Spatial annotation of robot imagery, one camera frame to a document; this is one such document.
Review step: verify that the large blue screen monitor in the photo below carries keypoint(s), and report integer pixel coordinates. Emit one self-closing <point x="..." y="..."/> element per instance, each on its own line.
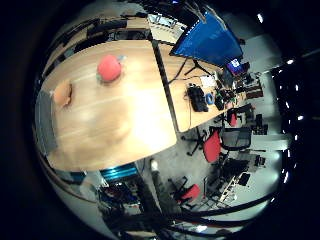
<point x="210" y="41"/>

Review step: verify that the person's leg with white shoe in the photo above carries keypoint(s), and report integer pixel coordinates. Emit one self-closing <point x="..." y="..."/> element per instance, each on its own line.
<point x="159" y="182"/>

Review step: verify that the white paper sheet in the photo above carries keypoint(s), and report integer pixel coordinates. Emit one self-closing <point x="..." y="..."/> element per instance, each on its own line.
<point x="208" y="81"/>

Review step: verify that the red office chair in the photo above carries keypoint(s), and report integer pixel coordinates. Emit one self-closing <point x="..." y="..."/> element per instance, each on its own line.
<point x="212" y="147"/>
<point x="191" y="193"/>

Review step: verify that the black monitor stand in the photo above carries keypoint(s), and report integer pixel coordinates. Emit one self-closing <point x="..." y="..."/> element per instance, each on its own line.
<point x="198" y="68"/>

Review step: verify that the open laptop with lit screen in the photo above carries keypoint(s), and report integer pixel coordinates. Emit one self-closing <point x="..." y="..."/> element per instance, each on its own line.
<point x="234" y="67"/>

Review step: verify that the blue tape roll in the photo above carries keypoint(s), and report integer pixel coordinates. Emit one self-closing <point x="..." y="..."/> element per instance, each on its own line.
<point x="209" y="99"/>

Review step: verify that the black bag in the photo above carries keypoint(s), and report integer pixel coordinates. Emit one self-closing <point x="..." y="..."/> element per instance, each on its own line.
<point x="197" y="98"/>

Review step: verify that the grey container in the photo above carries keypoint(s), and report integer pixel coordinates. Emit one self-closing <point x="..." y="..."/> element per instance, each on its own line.
<point x="44" y="123"/>

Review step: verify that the small red chair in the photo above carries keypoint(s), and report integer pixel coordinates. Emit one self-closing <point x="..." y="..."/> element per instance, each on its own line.
<point x="232" y="119"/>

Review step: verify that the blue metal box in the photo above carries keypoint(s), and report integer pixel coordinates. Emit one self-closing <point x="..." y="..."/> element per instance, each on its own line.
<point x="119" y="173"/>

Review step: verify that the red round plush toy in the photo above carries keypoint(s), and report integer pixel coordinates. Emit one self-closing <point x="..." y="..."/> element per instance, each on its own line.
<point x="108" y="68"/>

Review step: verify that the black mesh office chair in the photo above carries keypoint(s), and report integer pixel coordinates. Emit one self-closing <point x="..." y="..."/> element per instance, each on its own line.
<point x="236" y="139"/>

